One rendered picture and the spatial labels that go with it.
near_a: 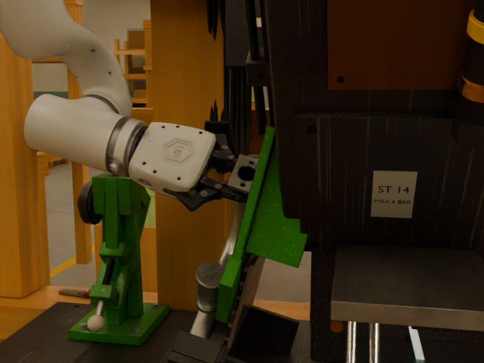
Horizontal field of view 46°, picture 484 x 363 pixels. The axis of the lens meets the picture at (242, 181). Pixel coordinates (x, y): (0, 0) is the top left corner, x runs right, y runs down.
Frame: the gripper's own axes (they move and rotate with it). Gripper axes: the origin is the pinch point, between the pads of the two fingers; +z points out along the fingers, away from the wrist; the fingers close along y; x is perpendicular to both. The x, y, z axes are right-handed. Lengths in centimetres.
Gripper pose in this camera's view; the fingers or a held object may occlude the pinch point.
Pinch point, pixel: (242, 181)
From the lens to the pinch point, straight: 80.0
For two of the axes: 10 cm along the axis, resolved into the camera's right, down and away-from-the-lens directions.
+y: 3.1, -7.8, 5.4
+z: 9.5, 2.8, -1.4
